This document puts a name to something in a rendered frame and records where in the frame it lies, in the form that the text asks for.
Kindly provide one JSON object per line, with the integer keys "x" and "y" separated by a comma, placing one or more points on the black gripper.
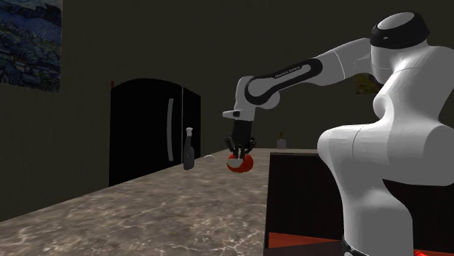
{"x": 242, "y": 132}

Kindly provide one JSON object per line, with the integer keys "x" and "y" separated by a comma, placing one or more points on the red and white bowl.
{"x": 243, "y": 165}

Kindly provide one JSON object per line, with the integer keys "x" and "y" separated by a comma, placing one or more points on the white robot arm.
{"x": 397, "y": 141}

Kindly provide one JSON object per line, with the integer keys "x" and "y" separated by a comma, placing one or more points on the small white flat object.
{"x": 208, "y": 157}

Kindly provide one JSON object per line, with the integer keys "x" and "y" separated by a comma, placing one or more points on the small white vase with plant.
{"x": 281, "y": 142}

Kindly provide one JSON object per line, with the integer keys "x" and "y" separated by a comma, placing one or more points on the dark grey spray bottle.
{"x": 188, "y": 154}

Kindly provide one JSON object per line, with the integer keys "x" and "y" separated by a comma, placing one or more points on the dark red robot stand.
{"x": 301, "y": 202}

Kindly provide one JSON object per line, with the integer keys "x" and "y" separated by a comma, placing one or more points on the black refrigerator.
{"x": 149, "y": 131}

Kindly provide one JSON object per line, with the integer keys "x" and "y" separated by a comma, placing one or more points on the blue landscape wall picture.
{"x": 30, "y": 44}

